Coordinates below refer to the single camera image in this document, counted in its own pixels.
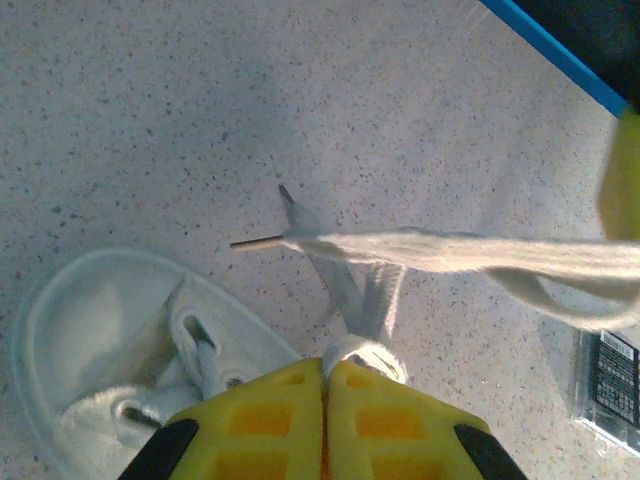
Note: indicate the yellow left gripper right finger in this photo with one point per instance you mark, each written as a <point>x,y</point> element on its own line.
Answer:
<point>390,425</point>

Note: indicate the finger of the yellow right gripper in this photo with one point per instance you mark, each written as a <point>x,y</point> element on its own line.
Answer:
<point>622,185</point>

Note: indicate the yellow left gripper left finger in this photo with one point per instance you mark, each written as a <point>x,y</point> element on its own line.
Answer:
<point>260,425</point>

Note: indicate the white shoelace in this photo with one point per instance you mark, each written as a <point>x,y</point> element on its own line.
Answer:
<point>425,250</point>

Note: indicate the white canvas shoe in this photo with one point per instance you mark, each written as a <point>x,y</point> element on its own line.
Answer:
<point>95,310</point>

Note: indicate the blue table edge trim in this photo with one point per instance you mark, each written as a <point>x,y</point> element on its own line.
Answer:
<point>550,47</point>

